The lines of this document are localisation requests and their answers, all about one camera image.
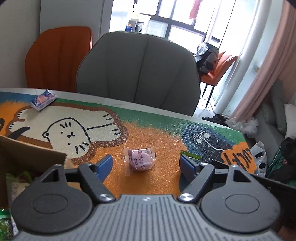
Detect green avocado snack packet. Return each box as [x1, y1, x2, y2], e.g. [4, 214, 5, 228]
[180, 150, 201, 160]

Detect purple pastry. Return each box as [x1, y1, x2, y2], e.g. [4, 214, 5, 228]
[123, 147, 157, 176]

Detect long white cake package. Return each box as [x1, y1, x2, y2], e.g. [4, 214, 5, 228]
[6, 179, 30, 206]

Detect light green snack packet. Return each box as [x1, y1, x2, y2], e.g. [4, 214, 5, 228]
[0, 209, 14, 241]

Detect black clothes on sofa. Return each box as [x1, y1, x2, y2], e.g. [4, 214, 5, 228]
[266, 138, 295, 186]

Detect crumpled white plastic bag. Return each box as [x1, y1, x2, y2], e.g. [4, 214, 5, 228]
[226, 117, 259, 138]

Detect grey sofa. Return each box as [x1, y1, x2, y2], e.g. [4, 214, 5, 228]
[255, 79, 288, 165]

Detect open cardboard box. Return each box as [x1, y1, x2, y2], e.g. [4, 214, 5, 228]
[1, 136, 74, 208]

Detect blue tissue packet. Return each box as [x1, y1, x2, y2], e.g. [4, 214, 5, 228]
[30, 90, 57, 111]

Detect grey chair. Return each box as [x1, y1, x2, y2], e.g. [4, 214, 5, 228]
[76, 32, 200, 116]

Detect white pillow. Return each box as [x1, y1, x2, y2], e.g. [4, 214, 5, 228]
[284, 103, 296, 140]

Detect orange chair by window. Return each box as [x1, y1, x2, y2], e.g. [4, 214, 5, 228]
[201, 52, 238, 108]

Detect dark backpack on chair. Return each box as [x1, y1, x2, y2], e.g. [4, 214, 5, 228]
[194, 42, 219, 76]

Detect pink curtain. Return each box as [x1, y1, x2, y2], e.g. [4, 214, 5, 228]
[230, 1, 295, 119]

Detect hanging red garment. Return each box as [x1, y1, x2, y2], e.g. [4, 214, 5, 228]
[189, 0, 203, 19]

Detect white board against wall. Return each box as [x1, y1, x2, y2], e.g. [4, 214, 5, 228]
[40, 0, 113, 43]

